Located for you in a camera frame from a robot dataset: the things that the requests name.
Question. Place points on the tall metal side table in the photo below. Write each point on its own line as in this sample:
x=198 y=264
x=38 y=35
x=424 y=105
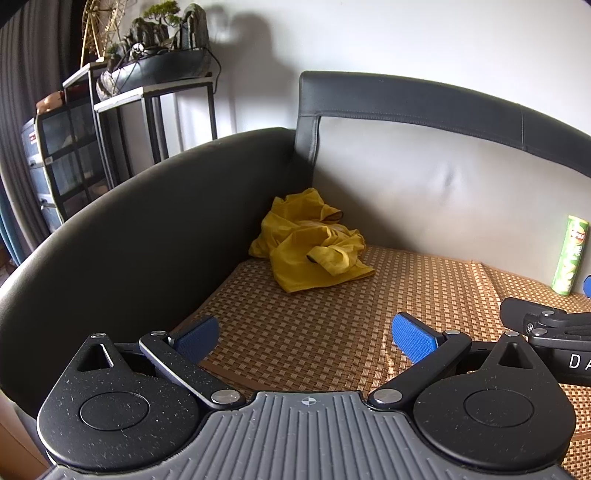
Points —
x=81 y=76

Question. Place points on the black and grey leather sofa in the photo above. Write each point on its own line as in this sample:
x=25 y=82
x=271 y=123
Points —
x=138 y=230

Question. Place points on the golden wheel ornament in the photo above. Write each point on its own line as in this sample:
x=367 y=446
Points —
x=99 y=27

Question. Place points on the white-top metal side table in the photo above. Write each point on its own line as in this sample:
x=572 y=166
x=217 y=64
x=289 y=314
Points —
x=152 y=90

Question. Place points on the plastic drawer cabinet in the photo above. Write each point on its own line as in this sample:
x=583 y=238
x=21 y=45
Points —
x=64 y=157

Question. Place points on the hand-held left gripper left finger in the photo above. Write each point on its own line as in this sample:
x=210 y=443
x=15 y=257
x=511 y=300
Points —
x=198 y=337

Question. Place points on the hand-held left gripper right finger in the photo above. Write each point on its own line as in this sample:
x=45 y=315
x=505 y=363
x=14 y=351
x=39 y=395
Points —
x=413 y=339

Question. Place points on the green chip can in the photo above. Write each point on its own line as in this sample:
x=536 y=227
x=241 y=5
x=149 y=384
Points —
x=570 y=258

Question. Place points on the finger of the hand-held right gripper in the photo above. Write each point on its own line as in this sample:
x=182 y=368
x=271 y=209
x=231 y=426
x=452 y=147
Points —
x=521 y=314
x=588 y=286

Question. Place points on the grey curtain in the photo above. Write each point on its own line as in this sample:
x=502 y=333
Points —
x=32 y=60

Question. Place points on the yellow t-shirt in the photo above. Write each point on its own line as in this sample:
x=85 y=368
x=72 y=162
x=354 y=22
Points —
x=300 y=249

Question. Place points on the orange item on cabinet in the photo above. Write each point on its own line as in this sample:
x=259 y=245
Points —
x=50 y=102

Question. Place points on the rockery bonsai planter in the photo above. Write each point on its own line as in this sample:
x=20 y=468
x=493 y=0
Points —
x=157 y=64

